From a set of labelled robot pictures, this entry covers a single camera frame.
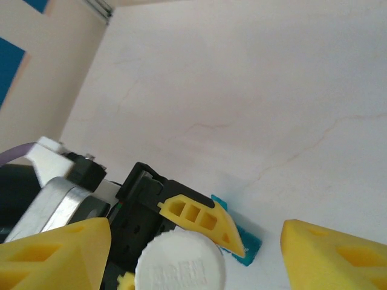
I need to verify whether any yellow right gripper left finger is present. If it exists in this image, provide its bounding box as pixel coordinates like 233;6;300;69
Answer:
0;216;112;290

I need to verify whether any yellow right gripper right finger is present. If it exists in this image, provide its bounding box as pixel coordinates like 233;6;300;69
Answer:
280;219;387;290

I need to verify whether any teal pill organizer box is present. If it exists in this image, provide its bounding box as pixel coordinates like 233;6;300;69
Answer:
210;194;262;268

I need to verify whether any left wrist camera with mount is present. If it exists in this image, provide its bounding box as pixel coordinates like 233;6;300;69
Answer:
2;135;112;244

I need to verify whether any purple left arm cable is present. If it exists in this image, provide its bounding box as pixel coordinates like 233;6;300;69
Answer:
0;141;33;166

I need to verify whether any aluminium frame post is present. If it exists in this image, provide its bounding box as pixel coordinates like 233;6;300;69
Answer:
85;0;114;19

